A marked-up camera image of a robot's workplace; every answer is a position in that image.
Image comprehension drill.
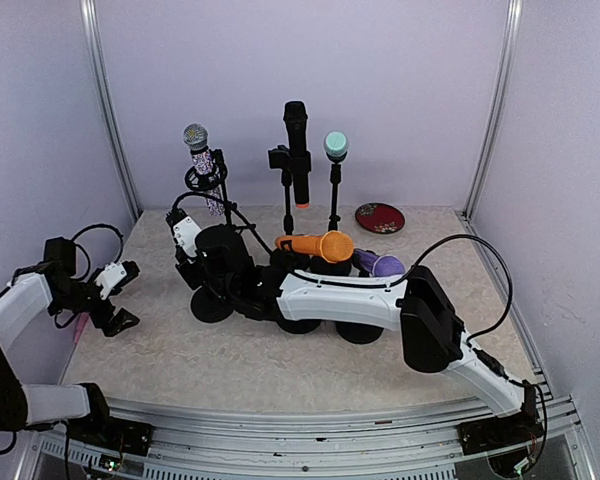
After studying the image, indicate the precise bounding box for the black short stand orange mic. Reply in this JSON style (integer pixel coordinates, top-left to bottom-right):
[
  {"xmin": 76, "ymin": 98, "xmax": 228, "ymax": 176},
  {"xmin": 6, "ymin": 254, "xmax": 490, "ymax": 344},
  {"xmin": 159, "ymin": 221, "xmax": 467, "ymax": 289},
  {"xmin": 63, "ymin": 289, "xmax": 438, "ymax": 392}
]
[{"xmin": 270, "ymin": 249, "xmax": 322, "ymax": 335}]

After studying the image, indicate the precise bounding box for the black short stand purple mic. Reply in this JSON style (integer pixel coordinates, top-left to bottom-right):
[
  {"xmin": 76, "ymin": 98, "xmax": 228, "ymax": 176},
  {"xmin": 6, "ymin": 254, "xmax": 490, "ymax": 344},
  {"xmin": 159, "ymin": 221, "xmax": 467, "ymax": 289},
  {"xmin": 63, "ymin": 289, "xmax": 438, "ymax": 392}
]
[{"xmin": 335, "ymin": 269, "xmax": 385, "ymax": 345}]

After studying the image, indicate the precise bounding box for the purple microphone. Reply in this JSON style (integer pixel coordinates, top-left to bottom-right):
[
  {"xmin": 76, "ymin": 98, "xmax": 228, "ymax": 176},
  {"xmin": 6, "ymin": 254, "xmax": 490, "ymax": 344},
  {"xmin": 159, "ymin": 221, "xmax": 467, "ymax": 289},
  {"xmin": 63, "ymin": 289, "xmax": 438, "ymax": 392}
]
[{"xmin": 352, "ymin": 248, "xmax": 406, "ymax": 278}]

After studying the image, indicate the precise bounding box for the pink microphone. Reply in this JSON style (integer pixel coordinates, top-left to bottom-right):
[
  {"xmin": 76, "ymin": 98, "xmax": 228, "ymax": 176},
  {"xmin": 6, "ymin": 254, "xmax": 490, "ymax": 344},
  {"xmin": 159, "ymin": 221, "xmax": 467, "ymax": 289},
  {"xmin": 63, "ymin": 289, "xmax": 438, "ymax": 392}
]
[{"xmin": 74, "ymin": 313, "xmax": 89, "ymax": 345}]

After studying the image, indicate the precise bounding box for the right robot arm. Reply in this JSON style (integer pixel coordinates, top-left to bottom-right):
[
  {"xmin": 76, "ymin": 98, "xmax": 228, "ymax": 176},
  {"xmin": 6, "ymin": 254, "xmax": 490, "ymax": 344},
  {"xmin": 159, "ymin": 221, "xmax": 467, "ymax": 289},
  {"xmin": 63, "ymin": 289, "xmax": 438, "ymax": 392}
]
[{"xmin": 171, "ymin": 217, "xmax": 539, "ymax": 444}]

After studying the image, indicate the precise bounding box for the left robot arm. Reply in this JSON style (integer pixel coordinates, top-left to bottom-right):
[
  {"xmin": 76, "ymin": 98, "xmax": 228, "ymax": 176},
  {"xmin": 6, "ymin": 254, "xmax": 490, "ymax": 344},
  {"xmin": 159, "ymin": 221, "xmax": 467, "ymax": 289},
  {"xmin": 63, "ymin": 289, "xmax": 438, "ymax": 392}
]
[{"xmin": 0, "ymin": 261, "xmax": 140, "ymax": 445}]

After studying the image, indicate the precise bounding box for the black tripod microphone stand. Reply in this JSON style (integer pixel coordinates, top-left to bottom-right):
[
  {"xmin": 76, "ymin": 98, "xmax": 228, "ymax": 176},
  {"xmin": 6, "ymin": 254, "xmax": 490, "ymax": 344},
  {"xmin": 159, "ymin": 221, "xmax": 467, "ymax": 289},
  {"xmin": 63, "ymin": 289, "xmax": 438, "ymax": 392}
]
[{"xmin": 184, "ymin": 148, "xmax": 255, "ymax": 234}]

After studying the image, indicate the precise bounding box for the black tall round-base stand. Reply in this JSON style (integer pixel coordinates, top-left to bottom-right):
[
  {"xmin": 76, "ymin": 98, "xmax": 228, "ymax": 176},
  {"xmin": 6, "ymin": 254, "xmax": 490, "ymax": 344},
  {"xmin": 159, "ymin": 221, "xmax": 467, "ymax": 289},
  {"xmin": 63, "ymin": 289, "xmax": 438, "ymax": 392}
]
[{"xmin": 268, "ymin": 145, "xmax": 311, "ymax": 236}]

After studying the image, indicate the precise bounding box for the rhinestone silver-head microphone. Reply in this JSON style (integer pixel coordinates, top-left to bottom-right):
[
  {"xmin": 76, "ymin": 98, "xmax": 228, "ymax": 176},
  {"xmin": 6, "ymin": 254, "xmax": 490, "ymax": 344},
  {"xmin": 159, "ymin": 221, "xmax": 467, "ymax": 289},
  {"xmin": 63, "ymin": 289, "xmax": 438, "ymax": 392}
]
[{"xmin": 183, "ymin": 123, "xmax": 227, "ymax": 216}]

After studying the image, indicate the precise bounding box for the teal head microphone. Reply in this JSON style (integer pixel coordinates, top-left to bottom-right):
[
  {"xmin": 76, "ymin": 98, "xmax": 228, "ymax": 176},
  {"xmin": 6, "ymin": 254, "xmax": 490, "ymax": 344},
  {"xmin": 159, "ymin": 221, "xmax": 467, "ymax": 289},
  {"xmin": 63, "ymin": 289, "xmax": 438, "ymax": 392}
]
[{"xmin": 323, "ymin": 131, "xmax": 349, "ymax": 164}]

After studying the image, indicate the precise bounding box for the black microphone orange end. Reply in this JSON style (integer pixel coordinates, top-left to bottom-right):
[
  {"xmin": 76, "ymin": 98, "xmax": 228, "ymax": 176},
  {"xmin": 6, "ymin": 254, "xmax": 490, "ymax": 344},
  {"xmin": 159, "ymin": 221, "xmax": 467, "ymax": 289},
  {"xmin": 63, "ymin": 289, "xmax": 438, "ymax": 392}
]
[{"xmin": 283, "ymin": 100, "xmax": 311, "ymax": 208}]

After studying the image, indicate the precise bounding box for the red floral plate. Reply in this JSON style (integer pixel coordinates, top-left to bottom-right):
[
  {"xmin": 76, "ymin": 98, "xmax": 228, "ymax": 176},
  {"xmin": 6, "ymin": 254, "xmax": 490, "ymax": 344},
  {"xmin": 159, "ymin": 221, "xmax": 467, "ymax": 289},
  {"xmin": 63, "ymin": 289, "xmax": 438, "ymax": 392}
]
[{"xmin": 354, "ymin": 202, "xmax": 405, "ymax": 235}]

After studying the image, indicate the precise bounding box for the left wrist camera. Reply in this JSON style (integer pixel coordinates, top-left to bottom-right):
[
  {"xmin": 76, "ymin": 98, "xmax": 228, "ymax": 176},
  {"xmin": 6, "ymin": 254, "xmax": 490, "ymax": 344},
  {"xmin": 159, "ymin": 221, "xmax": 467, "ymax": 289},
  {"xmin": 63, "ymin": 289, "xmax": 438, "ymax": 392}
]
[{"xmin": 94, "ymin": 262, "xmax": 129, "ymax": 300}]

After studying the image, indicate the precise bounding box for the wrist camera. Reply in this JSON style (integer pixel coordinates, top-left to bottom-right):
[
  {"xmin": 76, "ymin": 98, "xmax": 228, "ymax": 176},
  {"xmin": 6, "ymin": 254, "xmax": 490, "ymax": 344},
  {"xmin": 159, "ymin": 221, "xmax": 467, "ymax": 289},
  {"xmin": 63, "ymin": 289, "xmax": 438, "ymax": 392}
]
[
  {"xmin": 94, "ymin": 262, "xmax": 129, "ymax": 300},
  {"xmin": 166, "ymin": 209, "xmax": 201, "ymax": 259}
]

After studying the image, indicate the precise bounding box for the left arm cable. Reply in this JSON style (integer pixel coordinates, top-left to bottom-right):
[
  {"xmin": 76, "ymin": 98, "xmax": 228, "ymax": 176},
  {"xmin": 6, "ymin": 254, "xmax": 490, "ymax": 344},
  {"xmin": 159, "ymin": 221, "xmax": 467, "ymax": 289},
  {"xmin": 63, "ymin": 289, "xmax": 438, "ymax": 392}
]
[{"xmin": 54, "ymin": 223, "xmax": 126, "ymax": 281}]

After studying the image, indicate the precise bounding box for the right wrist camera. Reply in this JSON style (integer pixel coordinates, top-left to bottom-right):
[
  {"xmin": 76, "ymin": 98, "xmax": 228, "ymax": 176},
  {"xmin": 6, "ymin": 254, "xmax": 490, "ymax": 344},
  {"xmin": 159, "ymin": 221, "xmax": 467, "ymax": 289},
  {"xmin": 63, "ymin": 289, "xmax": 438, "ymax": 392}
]
[{"xmin": 166, "ymin": 209, "xmax": 201, "ymax": 259}]

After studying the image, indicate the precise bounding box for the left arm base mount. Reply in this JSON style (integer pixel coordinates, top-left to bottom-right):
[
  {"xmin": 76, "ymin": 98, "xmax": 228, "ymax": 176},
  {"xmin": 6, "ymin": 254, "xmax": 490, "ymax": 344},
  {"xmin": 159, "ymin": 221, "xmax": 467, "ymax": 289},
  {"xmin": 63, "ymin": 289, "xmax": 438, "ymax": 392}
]
[{"xmin": 73, "ymin": 417, "xmax": 154, "ymax": 457}]

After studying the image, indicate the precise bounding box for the aluminium front rail frame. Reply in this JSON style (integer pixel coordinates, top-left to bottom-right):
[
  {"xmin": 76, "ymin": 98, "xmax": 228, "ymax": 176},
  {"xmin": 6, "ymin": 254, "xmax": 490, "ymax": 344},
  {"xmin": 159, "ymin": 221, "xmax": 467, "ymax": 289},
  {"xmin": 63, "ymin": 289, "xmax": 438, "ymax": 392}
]
[{"xmin": 14, "ymin": 389, "xmax": 596, "ymax": 480}]

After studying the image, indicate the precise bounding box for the left aluminium corner post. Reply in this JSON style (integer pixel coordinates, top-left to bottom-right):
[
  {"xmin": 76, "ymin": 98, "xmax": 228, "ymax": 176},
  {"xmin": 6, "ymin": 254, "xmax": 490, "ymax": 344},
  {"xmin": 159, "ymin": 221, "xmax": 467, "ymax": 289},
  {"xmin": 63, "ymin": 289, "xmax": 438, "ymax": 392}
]
[{"xmin": 79, "ymin": 0, "xmax": 143, "ymax": 222}]

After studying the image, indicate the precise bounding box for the aluminium corner post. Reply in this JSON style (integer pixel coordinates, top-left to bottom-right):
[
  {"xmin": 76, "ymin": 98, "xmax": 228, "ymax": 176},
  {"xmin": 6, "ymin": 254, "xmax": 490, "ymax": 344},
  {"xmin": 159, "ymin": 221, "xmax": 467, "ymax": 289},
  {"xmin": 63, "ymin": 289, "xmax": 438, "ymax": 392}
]
[
  {"xmin": 462, "ymin": 0, "xmax": 524, "ymax": 223},
  {"xmin": 79, "ymin": 0, "xmax": 143, "ymax": 222}
]

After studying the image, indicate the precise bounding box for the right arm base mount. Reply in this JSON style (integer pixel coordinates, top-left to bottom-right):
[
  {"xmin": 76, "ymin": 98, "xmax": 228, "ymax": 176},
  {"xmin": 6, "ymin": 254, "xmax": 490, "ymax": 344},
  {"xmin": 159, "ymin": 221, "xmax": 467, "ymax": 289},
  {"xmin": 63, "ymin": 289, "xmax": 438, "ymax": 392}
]
[{"xmin": 457, "ymin": 412, "xmax": 545, "ymax": 455}]

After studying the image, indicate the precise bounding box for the right aluminium corner post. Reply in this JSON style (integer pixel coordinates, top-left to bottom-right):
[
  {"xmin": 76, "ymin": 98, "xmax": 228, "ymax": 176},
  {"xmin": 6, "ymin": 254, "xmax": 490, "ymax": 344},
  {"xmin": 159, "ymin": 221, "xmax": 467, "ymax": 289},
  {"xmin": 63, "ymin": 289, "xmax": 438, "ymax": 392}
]
[{"xmin": 462, "ymin": 0, "xmax": 524, "ymax": 223}]

